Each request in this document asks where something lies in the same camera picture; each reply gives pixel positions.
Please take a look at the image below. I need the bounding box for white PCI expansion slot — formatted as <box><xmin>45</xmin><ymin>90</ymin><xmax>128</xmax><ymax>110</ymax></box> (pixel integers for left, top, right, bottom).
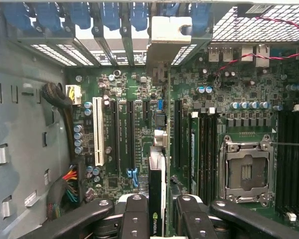
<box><xmin>92</xmin><ymin>96</ymin><xmax>106</xmax><ymax>167</ymax></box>

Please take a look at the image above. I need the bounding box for metal CPU socket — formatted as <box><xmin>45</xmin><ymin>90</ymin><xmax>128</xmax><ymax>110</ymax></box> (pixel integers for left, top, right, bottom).
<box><xmin>218</xmin><ymin>134</ymin><xmax>275</xmax><ymax>208</ymax></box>

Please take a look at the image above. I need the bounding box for long black expansion slot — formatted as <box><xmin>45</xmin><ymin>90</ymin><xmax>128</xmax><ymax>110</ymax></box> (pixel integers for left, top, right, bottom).
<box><xmin>173</xmin><ymin>99</ymin><xmax>183</xmax><ymax>169</ymax></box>
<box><xmin>110</xmin><ymin>99</ymin><xmax>121</xmax><ymax>173</ymax></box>
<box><xmin>126</xmin><ymin>100</ymin><xmax>136</xmax><ymax>173</ymax></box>

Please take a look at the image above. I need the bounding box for red and black twisted wire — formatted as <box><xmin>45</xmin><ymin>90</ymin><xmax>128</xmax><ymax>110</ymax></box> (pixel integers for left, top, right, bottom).
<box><xmin>211</xmin><ymin>16</ymin><xmax>299</xmax><ymax>81</ymax></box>

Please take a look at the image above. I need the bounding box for thin metal locking lever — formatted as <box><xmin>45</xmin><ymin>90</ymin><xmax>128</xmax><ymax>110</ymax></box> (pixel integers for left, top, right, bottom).
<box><xmin>270</xmin><ymin>141</ymin><xmax>299</xmax><ymax>147</ymax></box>

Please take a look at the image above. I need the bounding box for white power connector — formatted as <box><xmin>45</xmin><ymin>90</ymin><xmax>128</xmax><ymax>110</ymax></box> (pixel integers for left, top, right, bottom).
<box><xmin>64</xmin><ymin>84</ymin><xmax>83</xmax><ymax>107</ymax></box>

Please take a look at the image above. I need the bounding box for black open PC case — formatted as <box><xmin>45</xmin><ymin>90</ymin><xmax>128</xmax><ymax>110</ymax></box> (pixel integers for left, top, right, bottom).
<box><xmin>0</xmin><ymin>0</ymin><xmax>299</xmax><ymax>239</ymax></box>

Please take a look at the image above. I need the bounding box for coloured wire bundle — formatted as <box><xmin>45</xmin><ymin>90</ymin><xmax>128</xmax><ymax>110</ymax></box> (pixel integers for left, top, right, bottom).
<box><xmin>46</xmin><ymin>163</ymin><xmax>86</xmax><ymax>220</ymax></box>

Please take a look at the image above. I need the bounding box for black sleeved power cable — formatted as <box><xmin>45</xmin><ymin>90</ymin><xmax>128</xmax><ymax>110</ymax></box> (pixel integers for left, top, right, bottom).
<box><xmin>41</xmin><ymin>83</ymin><xmax>76</xmax><ymax>160</ymax></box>

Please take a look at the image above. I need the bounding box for green motherboard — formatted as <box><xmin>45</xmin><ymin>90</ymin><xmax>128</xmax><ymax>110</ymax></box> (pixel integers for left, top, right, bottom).
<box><xmin>64</xmin><ymin>44</ymin><xmax>299</xmax><ymax>219</ymax></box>

